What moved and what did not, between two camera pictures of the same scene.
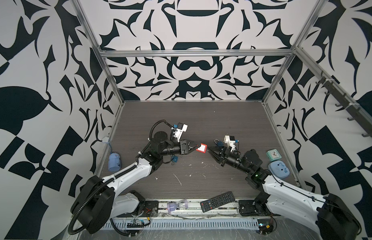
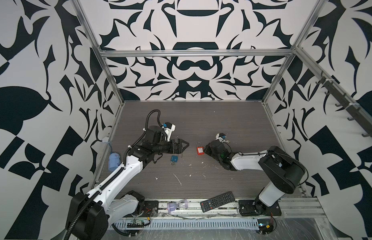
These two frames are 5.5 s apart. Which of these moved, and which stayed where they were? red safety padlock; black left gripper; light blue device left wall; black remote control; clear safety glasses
Moved: black left gripper; red safety padlock
Stayed: light blue device left wall; clear safety glasses; black remote control
